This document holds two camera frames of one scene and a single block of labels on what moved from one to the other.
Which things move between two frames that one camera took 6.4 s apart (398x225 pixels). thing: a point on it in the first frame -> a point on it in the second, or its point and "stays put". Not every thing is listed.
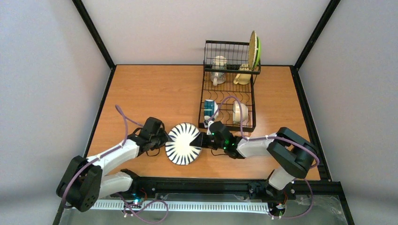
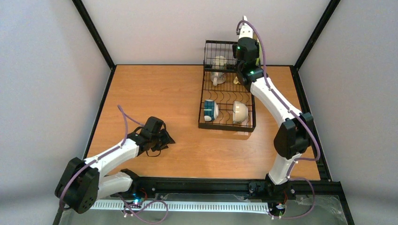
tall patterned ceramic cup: x=218 y=70 stays put
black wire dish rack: x=228 y=94 stays put
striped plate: x=179 y=151 -> x=245 y=18
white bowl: x=236 y=112 stays put
